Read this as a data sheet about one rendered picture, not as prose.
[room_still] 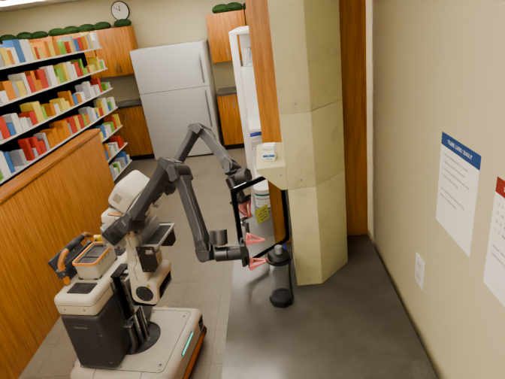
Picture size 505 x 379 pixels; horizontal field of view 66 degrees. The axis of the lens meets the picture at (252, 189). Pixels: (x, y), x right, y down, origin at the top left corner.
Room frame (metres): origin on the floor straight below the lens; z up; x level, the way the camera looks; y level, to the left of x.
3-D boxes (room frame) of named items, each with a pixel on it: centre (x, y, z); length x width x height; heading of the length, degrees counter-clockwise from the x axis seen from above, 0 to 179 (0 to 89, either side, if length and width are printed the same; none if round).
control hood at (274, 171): (1.57, -0.09, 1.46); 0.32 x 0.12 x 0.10; 176
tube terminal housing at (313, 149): (1.56, -0.28, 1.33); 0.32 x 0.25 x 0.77; 176
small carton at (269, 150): (1.52, -0.09, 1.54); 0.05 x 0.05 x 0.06; 74
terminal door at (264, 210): (1.63, -0.03, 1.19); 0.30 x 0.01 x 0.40; 126
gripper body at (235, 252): (1.34, 0.10, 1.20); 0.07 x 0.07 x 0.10; 85
